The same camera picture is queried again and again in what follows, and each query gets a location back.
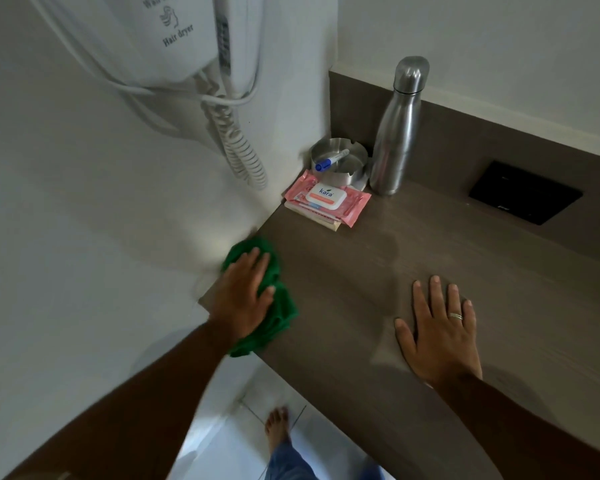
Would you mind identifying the person's bare foot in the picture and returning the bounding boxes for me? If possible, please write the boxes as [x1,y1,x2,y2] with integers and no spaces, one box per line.
[264,407,291,454]

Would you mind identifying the white coiled dryer cord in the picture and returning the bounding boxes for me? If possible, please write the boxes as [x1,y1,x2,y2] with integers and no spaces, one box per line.
[195,70,269,190]

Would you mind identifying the person's left forearm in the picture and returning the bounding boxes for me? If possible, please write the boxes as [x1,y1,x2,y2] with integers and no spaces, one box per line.
[2,320,233,480]

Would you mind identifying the green cleaning cloth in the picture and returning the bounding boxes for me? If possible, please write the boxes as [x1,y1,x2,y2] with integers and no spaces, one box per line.
[221,237,300,358]

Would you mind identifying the person's right hand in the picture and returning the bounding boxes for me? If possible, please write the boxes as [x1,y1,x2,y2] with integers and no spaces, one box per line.
[394,275,483,389]

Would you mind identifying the blue capped marker pen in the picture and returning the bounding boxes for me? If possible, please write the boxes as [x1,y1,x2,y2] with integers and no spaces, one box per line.
[314,149,351,172]

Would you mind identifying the white wall hair dryer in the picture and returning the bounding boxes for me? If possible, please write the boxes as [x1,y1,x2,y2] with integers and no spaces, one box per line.
[27,0,266,98]

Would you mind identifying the round metal ashtray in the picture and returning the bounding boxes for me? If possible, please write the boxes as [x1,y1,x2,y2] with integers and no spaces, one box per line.
[310,138,369,188]

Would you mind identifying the person's right forearm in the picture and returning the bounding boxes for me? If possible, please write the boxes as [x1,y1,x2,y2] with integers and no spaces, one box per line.
[434,373,600,480]

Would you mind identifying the black wall socket panel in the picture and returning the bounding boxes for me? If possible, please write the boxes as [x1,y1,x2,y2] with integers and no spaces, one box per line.
[468,160,584,226]

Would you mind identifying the cream flat packet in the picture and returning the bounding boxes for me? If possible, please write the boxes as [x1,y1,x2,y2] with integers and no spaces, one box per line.
[284,202,342,232]

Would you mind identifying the stainless steel water bottle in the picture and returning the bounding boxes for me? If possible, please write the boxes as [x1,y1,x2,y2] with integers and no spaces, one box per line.
[369,56,430,196]

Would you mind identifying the person's blue jeans leg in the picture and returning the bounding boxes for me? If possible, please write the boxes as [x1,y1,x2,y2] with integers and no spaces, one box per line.
[262,437,383,480]

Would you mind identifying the pink wet wipes packet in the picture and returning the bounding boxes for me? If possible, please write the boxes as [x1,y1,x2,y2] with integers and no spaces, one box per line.
[283,170,372,228]

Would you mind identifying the person's left hand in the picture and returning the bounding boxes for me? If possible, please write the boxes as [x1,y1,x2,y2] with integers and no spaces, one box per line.
[208,247,277,343]

